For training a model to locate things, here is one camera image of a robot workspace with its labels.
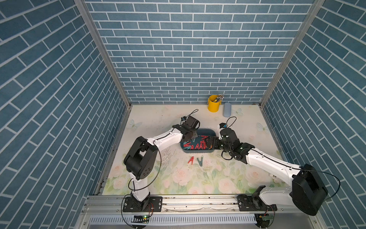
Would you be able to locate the pens in yellow cup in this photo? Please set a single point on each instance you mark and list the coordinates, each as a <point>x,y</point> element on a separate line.
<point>219,98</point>

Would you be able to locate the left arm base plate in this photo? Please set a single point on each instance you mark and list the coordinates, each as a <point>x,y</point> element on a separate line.
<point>151,203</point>

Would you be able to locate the aluminium corner post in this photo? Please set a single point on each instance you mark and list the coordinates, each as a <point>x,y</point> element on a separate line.
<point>313,11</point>
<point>85,14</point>

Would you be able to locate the aluminium front rail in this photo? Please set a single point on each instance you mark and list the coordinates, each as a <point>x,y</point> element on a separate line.
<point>176,204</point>

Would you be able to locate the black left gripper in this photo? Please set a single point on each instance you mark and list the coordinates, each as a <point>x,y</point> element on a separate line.
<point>195,134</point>

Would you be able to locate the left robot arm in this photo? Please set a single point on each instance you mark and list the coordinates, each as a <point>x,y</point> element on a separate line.
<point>141,157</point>

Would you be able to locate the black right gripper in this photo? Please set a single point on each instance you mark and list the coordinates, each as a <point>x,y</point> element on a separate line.
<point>215,139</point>

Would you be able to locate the aluminium corner post left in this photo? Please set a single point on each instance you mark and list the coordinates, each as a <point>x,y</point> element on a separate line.
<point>85,14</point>

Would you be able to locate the red clothespin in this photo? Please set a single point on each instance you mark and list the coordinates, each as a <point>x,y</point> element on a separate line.
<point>191,160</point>

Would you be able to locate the dark teal clothespin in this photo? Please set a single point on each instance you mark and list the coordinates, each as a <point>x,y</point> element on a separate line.
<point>200,161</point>

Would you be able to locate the grey blue cylinder case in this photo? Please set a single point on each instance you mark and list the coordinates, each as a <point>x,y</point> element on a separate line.
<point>227,110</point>

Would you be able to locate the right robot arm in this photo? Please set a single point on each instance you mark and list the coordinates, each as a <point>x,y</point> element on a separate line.
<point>305,188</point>

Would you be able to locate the aluminium corner post right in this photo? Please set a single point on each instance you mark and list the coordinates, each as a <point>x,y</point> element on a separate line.
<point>313,11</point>

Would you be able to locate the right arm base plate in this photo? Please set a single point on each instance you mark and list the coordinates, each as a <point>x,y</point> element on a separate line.
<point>250,203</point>

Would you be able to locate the dark teal storage box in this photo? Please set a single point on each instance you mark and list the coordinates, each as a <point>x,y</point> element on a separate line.
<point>198,144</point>

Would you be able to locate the yellow pen cup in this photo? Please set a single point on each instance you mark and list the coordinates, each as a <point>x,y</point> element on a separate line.
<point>212,106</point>

